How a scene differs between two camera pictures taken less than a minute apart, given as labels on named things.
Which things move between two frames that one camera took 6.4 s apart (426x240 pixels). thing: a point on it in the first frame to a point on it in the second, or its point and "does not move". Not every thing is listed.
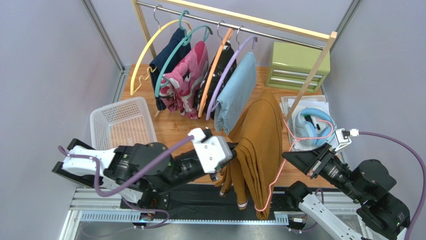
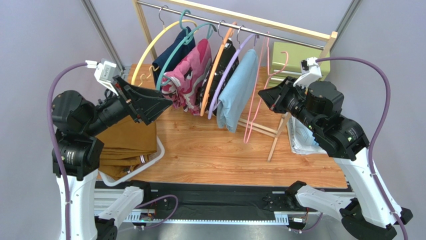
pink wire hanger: [288, 153] to [247, 130]
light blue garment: [235, 92] does not move
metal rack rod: [218, 20] does not move
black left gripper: [213, 175] to [145, 104]
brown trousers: [258, 137] to [127, 144]
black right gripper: [319, 164] to [283, 98]
